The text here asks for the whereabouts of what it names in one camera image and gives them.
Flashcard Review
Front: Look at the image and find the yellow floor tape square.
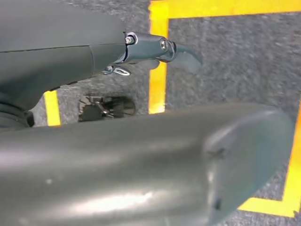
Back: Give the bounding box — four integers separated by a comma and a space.
148, 0, 301, 219

